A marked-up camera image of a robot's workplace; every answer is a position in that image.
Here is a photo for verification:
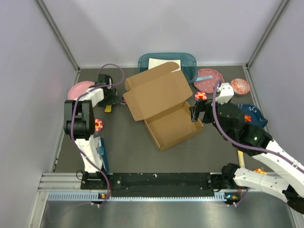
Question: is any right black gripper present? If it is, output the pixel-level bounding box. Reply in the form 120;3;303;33
189;96;230;141

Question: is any brown cardboard box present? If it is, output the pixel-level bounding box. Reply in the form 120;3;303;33
123;62;204;151

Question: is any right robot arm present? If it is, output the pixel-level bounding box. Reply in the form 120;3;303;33
189;100;304;213

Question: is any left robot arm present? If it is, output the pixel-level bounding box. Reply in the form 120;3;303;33
64;74;117;188

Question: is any yellow bone toy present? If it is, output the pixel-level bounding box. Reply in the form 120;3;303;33
104;105;112;113

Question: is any pink smiling flower toy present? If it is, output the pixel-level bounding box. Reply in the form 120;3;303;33
194;91;208;101

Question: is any pink dotted plate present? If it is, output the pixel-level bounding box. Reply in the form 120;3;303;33
193;68;225;94

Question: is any pink round plate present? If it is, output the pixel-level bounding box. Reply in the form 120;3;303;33
67;81;95;100

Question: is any light blue marker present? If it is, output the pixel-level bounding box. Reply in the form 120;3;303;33
196;75;213;82

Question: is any teal plastic bin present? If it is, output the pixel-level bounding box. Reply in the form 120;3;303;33
137;52;198;84

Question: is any blue packaged item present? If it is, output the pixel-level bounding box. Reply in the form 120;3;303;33
94;137;110;174

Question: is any red patterned bowl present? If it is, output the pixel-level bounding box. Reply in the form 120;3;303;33
230;78;250;96

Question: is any small orange toy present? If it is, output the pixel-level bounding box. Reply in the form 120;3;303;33
244;115;251;122

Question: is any white paper sheet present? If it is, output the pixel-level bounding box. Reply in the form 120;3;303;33
148;58;181;71

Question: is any wooden stick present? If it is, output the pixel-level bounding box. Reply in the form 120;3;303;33
237;150;245;167

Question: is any dark blue leaf dish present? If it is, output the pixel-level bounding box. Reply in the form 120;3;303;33
237;104;268;128

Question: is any orange flower toy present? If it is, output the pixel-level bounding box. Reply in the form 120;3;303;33
254;168;267;175

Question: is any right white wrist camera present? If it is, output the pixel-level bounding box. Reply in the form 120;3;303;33
215;83;234;104

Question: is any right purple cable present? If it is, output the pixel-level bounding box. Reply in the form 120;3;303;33
212;80;304;174

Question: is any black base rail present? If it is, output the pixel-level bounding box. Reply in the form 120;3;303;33
80;172;238;197

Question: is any grey slotted cable duct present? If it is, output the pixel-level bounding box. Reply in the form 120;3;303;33
47;192;239;202

